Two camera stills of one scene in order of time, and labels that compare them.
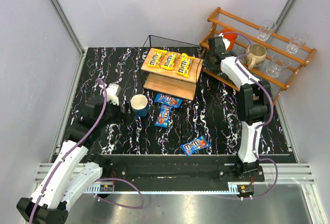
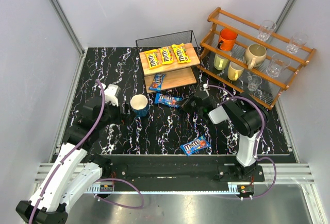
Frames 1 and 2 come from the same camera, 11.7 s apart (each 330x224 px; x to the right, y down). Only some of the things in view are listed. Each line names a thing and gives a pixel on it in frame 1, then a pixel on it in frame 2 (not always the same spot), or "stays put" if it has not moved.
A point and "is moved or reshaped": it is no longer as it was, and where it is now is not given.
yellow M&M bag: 185,64 -> 181,53
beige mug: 255,54 stays put
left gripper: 123,108 stays put
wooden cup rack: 276,61 stays put
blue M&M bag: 163,117 -> 156,83
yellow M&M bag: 156,58 is moved or reshaped
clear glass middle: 279,62 stays put
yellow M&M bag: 169,62 -> 166,56
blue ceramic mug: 138,104 stays put
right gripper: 215,45 -> 192,103
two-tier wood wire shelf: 171,67 is moved or reshaped
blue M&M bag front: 189,147 stays put
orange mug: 229,35 stays put
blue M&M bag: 168,100 stays put
